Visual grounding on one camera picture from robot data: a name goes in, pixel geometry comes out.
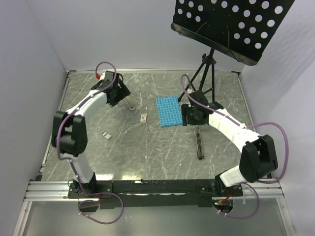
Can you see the small staple box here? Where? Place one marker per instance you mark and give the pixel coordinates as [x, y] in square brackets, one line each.
[143, 118]

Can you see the black perforated music stand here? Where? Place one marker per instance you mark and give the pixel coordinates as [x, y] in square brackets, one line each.
[240, 29]

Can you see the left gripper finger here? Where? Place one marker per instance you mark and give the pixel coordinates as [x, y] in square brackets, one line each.
[113, 101]
[124, 91]

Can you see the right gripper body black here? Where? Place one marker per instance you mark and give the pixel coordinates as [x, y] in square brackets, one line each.
[194, 120]

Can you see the aluminium frame rail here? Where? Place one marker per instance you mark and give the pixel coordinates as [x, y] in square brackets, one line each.
[261, 211]

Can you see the black beige stapler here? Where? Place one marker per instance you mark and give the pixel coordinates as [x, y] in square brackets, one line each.
[199, 148]

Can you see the blue studded building plate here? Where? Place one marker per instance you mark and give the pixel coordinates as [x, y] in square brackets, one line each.
[169, 111]

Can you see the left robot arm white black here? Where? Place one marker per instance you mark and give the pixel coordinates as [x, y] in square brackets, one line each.
[69, 133]

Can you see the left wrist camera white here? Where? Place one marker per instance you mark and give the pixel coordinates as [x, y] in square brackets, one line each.
[100, 76]

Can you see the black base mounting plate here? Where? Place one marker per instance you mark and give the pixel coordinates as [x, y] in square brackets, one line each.
[155, 193]

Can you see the grey staple strips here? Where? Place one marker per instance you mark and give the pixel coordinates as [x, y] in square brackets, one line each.
[106, 135]

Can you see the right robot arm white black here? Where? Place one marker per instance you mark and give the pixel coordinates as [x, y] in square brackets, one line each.
[258, 154]

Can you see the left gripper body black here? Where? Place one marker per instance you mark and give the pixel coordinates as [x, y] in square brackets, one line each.
[117, 89]

